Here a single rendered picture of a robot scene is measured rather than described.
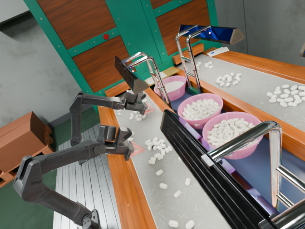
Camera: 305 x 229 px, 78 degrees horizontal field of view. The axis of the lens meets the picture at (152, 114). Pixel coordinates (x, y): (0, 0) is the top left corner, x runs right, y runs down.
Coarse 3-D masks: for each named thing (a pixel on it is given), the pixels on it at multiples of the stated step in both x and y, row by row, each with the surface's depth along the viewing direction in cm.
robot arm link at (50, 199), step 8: (16, 184) 61; (48, 192) 64; (56, 192) 68; (40, 200) 62; (48, 200) 64; (56, 200) 67; (64, 200) 69; (48, 208) 66; (56, 208) 67; (64, 208) 69; (72, 208) 72; (80, 208) 74; (72, 216) 72; (80, 216) 74; (80, 224) 74
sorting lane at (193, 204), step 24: (120, 120) 137; (144, 120) 126; (144, 144) 106; (168, 144) 99; (144, 168) 92; (168, 168) 87; (144, 192) 81; (168, 192) 77; (192, 192) 73; (168, 216) 69; (192, 216) 66; (216, 216) 63
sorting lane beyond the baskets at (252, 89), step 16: (224, 64) 148; (208, 80) 137; (256, 80) 116; (272, 80) 110; (288, 80) 105; (240, 96) 109; (256, 96) 104; (288, 96) 96; (304, 96) 92; (272, 112) 91; (288, 112) 88; (304, 112) 84; (304, 128) 78
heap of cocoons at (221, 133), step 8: (224, 120) 98; (232, 120) 96; (240, 120) 94; (216, 128) 96; (224, 128) 95; (232, 128) 93; (240, 128) 92; (248, 128) 89; (208, 136) 93; (216, 136) 93; (224, 136) 91; (232, 136) 90; (216, 144) 88; (248, 144) 81
